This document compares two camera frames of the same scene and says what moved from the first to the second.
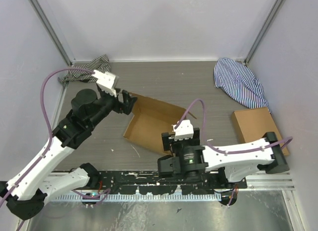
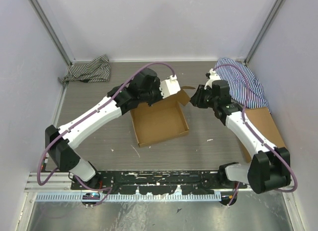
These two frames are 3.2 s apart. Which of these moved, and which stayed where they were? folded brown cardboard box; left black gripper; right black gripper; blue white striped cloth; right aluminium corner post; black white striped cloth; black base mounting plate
Moved: left black gripper; right black gripper
Stayed: black white striped cloth; black base mounting plate; folded brown cardboard box; blue white striped cloth; right aluminium corner post
